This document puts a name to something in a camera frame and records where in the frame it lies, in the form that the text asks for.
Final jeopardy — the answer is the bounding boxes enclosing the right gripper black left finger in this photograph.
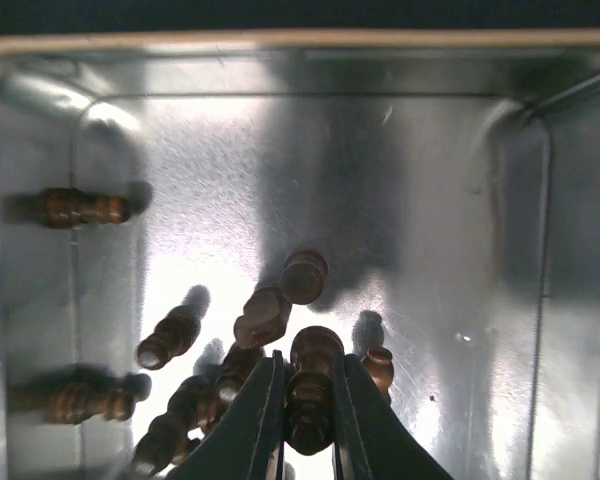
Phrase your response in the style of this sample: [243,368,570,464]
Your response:
[167,350,285,480]

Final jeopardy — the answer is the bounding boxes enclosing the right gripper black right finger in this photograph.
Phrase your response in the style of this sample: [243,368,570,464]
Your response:
[333,354,450,480]

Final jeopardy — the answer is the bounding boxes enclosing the dark wooden chess piece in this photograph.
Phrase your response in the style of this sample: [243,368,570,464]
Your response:
[284,326,344,456]

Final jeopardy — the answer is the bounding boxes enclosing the dark chess piece in tin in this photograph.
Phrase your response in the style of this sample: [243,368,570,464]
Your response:
[136,305,202,371]
[361,347,395,404]
[215,343,265,405]
[132,375,223,477]

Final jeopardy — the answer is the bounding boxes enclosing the dark rook in tin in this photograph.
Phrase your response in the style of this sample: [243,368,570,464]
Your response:
[279,250,328,305]

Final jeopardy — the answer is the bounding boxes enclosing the yellow bear metal tin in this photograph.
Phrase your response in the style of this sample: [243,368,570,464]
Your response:
[0,30,600,479]

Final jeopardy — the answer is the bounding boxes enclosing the dark pawn in tin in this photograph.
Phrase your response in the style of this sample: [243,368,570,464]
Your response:
[1,188,132,229]

